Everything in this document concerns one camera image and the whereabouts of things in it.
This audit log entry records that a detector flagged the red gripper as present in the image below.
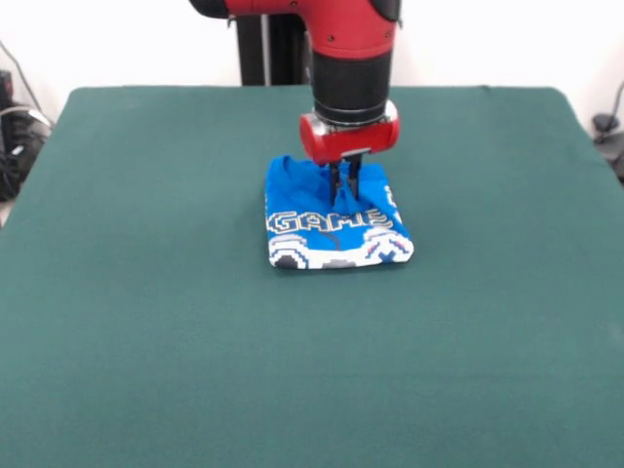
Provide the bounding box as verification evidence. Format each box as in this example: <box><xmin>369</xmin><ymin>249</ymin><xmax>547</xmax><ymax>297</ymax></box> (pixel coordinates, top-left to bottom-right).
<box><xmin>298</xmin><ymin>101</ymin><xmax>402</xmax><ymax>209</ymax></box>

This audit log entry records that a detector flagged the blue GAME print t-shirt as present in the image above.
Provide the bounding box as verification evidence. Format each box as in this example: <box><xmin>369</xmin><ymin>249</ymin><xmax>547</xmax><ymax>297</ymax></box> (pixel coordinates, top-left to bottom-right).
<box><xmin>264</xmin><ymin>154</ymin><xmax>416</xmax><ymax>271</ymax></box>

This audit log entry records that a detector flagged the dark green table cloth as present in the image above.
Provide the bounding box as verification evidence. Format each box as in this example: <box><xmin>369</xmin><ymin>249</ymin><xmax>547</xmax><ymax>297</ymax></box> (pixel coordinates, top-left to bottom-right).
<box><xmin>0</xmin><ymin>85</ymin><xmax>624</xmax><ymax>468</ymax></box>

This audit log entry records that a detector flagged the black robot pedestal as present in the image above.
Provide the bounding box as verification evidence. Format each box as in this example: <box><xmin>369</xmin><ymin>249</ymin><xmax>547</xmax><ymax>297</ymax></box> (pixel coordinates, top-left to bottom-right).
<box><xmin>227</xmin><ymin>14</ymin><xmax>313</xmax><ymax>87</ymax></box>

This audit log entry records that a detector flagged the thin black cable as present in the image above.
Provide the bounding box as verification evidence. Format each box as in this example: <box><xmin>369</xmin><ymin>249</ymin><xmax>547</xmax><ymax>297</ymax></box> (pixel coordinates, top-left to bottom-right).
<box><xmin>0</xmin><ymin>41</ymin><xmax>48</xmax><ymax>118</ymax></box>

